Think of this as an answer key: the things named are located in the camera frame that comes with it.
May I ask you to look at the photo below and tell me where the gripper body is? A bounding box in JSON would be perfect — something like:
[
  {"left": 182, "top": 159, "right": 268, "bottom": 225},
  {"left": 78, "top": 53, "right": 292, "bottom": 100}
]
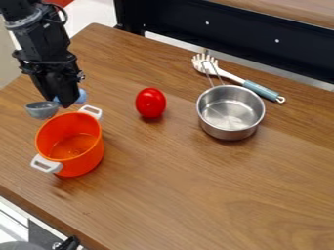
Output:
[{"left": 12, "top": 48, "right": 87, "bottom": 109}]

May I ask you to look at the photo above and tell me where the blue spoon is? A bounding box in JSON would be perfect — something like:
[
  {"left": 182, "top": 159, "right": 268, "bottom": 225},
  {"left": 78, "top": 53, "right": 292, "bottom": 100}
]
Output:
[{"left": 23, "top": 88, "right": 91, "bottom": 120}]

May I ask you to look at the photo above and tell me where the red toy tomato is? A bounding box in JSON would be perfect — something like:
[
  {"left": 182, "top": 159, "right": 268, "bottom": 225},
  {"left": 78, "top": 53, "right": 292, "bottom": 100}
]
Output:
[{"left": 134, "top": 87, "right": 169, "bottom": 119}]

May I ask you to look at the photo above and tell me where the silver pot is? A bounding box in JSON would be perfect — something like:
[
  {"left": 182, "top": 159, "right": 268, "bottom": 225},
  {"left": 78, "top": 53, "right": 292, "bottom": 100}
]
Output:
[{"left": 195, "top": 60, "right": 268, "bottom": 142}]

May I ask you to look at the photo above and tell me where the black workbench with wooden top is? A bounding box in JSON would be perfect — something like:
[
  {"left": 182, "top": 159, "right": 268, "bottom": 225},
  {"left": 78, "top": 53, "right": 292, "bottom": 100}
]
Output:
[{"left": 111, "top": 0, "right": 334, "bottom": 84}]

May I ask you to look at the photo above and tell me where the orange pot with white handles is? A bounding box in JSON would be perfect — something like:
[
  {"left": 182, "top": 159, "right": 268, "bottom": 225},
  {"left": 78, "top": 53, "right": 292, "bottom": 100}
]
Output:
[{"left": 29, "top": 104, "right": 106, "bottom": 179}]

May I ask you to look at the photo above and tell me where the white pasta server, blue handle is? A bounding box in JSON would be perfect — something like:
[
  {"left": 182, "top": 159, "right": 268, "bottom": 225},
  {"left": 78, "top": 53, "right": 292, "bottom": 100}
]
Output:
[{"left": 190, "top": 53, "right": 287, "bottom": 104}]

